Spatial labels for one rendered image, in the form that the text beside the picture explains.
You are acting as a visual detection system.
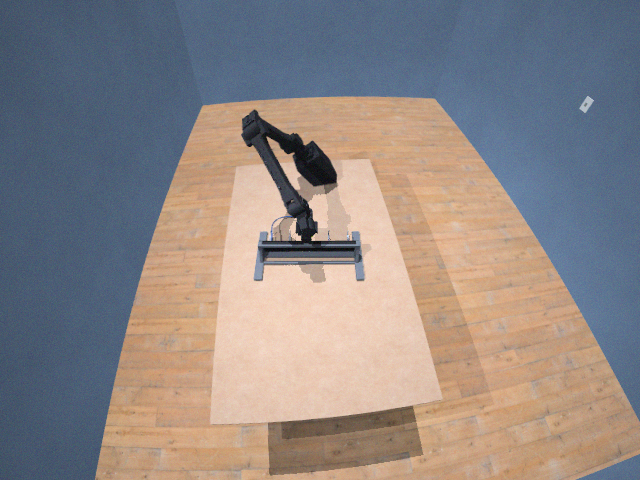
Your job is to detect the grey patch panel rack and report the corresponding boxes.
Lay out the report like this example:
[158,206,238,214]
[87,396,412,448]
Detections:
[254,230,365,281]

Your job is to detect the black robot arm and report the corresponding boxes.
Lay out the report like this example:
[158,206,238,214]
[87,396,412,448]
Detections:
[241,109,316,244]

